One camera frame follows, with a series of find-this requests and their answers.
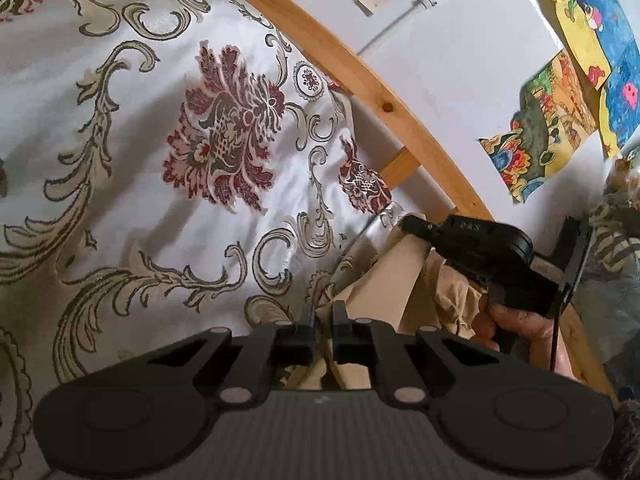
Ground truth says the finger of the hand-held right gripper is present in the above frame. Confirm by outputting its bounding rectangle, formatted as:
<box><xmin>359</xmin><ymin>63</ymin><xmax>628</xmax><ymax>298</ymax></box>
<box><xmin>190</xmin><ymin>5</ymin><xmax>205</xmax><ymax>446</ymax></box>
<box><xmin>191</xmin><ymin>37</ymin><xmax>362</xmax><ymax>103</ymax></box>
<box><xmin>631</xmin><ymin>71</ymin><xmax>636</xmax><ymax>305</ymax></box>
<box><xmin>401</xmin><ymin>214</ymin><xmax>443</xmax><ymax>242</ymax></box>

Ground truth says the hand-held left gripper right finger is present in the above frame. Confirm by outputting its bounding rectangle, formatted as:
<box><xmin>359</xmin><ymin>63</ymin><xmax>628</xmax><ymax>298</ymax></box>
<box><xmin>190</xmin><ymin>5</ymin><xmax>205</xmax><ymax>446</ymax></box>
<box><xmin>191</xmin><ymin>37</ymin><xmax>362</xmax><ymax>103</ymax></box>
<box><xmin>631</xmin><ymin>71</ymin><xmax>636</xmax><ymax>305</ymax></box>
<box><xmin>330</xmin><ymin>300</ymin><xmax>507</xmax><ymax>407</ymax></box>

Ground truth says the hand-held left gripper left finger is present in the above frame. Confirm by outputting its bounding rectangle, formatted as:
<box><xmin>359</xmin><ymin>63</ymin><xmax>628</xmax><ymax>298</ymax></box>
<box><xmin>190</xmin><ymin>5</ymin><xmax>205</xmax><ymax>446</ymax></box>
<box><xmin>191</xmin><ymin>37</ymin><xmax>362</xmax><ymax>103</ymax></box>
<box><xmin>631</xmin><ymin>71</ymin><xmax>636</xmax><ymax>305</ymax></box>
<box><xmin>118</xmin><ymin>305</ymin><xmax>319</xmax><ymax>407</ymax></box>

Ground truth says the tan garment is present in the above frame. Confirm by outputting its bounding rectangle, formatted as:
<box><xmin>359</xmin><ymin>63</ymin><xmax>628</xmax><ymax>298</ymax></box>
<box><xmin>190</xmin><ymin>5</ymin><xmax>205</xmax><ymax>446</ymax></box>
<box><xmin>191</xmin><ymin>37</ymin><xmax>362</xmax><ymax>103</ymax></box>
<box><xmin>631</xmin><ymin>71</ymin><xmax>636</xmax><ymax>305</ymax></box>
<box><xmin>280</xmin><ymin>217</ymin><xmax>502</xmax><ymax>392</ymax></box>

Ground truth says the person's right hand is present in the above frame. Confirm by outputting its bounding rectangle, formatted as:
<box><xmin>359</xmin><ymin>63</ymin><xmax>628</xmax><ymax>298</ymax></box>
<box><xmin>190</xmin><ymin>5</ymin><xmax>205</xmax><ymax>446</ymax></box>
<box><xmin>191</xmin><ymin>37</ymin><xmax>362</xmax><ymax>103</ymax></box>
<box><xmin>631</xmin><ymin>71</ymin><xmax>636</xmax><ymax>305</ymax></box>
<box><xmin>472</xmin><ymin>297</ymin><xmax>578</xmax><ymax>378</ymax></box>

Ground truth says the plastic bag of bedding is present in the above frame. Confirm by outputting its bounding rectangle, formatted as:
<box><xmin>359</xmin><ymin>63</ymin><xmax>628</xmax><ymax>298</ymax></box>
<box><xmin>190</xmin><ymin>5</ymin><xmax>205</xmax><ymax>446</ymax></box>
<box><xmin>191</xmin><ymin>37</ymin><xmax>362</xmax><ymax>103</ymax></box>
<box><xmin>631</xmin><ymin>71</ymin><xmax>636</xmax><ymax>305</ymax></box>
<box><xmin>570</xmin><ymin>147</ymin><xmax>640</xmax><ymax>398</ymax></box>

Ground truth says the white floral satin bedspread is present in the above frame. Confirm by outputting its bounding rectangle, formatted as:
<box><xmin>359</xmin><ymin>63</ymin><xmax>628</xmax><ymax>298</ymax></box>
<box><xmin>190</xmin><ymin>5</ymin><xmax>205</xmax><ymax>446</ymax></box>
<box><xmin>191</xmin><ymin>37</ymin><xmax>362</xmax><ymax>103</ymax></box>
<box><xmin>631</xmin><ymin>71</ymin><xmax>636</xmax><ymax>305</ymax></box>
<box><xmin>0</xmin><ymin>0</ymin><xmax>421</xmax><ymax>461</ymax></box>

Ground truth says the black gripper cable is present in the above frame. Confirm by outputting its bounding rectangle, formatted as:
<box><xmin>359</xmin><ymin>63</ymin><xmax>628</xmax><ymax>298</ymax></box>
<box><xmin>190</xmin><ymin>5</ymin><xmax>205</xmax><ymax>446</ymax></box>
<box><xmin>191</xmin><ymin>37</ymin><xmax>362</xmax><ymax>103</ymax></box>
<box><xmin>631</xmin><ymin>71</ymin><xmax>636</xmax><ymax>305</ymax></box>
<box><xmin>549</xmin><ymin>280</ymin><xmax>576</xmax><ymax>373</ymax></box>

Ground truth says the landscape cartoon wall poster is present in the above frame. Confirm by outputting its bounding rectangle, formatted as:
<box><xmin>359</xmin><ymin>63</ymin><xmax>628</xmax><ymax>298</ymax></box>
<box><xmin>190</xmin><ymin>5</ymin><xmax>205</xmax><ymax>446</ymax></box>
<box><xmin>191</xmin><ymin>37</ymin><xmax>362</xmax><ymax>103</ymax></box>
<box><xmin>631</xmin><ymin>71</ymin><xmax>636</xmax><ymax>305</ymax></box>
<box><xmin>477</xmin><ymin>50</ymin><xmax>601</xmax><ymax>204</ymax></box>

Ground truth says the wooden bed frame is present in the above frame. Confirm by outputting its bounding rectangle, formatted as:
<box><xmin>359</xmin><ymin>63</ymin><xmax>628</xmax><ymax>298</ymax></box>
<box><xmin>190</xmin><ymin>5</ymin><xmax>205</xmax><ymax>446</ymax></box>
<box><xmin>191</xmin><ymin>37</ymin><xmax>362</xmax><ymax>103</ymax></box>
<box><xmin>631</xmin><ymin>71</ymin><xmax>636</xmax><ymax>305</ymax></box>
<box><xmin>212</xmin><ymin>0</ymin><xmax>618</xmax><ymax>403</ymax></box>

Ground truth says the white wall cable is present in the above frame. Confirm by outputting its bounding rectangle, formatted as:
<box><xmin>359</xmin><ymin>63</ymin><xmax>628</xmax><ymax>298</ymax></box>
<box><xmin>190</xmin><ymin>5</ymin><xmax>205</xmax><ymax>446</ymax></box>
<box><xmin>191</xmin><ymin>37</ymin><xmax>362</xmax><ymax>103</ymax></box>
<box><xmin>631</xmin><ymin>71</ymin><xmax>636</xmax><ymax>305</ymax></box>
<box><xmin>356</xmin><ymin>0</ymin><xmax>508</xmax><ymax>56</ymax></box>

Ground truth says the yellow and blue wall poster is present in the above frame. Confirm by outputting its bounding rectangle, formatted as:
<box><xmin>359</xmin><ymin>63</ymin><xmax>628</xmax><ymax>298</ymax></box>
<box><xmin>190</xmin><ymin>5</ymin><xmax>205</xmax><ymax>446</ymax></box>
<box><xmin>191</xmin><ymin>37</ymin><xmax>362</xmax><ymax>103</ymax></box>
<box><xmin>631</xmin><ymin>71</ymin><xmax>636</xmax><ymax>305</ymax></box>
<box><xmin>520</xmin><ymin>0</ymin><xmax>640</xmax><ymax>161</ymax></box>

